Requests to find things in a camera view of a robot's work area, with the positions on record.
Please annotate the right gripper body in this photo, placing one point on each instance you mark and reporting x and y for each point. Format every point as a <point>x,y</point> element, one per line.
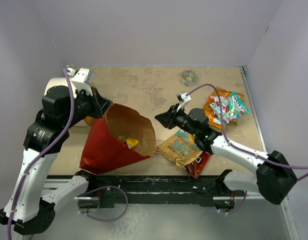
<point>178,119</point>

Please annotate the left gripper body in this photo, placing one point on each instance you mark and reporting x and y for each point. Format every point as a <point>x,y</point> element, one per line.
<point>86,105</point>

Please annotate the gold teal chips bag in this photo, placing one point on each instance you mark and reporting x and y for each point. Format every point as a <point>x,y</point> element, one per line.
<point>180,149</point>

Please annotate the orange kettle chips bag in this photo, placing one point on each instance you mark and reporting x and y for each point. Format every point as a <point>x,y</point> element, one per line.
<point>213,119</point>

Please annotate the red paper bag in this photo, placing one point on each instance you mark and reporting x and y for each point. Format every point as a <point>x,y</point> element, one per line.
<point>102,152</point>

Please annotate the dark red snack pack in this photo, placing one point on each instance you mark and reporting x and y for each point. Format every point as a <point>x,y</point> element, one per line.
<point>195,168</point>

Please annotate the teal snack pack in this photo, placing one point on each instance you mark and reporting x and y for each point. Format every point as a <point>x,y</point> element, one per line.
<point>229,108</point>

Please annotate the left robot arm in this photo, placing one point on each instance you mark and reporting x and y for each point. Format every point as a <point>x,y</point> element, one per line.
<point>28,212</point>

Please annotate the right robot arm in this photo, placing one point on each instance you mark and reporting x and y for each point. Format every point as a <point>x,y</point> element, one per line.
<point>270,174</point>

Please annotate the white cylinder with orange end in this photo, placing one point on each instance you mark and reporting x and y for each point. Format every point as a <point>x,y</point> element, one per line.
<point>62,81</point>

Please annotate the clear tape roll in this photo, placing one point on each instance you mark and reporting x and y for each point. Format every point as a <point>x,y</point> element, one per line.
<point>188,78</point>

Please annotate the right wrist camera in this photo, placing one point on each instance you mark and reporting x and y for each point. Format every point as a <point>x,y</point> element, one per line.
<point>183,98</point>

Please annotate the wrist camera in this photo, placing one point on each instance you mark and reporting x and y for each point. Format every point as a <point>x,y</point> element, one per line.
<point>183,98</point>
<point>81,79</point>

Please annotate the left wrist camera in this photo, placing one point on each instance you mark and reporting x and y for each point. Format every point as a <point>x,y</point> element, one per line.
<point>81,79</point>

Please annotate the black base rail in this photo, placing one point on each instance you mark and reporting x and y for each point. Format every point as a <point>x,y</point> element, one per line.
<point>205,191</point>

